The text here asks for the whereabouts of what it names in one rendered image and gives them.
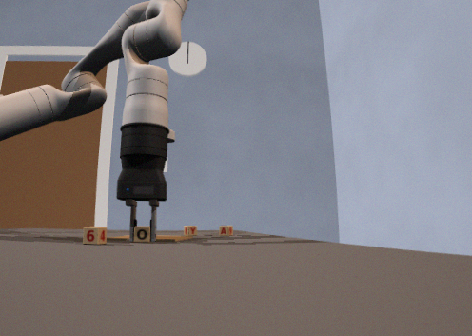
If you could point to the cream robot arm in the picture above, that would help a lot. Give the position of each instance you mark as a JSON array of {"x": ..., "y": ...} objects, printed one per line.
[{"x": 81, "y": 91}]

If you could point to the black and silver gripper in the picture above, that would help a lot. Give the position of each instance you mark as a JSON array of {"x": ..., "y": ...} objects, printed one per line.
[{"x": 143, "y": 155}]

